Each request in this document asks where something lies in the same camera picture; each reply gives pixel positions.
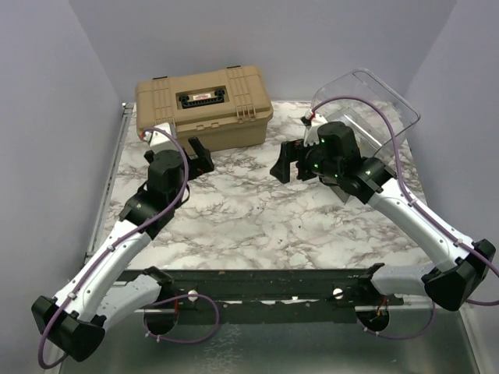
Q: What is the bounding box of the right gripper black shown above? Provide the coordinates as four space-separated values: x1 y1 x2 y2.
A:
269 137 342 183

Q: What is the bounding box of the tan plastic toolbox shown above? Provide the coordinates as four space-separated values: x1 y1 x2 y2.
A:
135 65 274 155

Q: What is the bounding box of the clear acrylic makeup organizer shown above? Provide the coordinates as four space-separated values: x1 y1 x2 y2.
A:
310 69 420 187

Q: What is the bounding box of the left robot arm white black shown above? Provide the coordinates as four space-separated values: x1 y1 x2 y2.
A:
31 129 214 369

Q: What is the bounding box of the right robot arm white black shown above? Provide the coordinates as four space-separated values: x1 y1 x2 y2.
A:
270 122 496 311

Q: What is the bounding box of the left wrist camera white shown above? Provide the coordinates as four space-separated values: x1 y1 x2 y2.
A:
142 122 177 153

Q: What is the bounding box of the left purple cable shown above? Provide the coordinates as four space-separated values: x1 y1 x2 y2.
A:
38 127 220 369

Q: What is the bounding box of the purple cable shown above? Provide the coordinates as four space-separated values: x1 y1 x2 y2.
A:
38 127 220 369
307 95 499 339

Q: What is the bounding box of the aluminium frame rail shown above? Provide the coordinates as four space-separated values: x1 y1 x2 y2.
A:
84 102 135 262

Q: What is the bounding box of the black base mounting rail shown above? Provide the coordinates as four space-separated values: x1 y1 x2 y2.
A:
116 264 414 325

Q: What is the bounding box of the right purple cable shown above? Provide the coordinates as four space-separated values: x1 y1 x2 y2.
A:
307 95 499 339

